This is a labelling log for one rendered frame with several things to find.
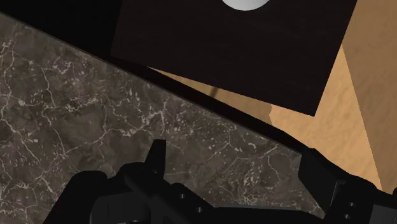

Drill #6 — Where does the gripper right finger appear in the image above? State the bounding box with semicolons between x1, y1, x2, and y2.
297;148;397;224

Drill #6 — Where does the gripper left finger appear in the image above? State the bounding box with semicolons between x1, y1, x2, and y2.
43;139;218;224

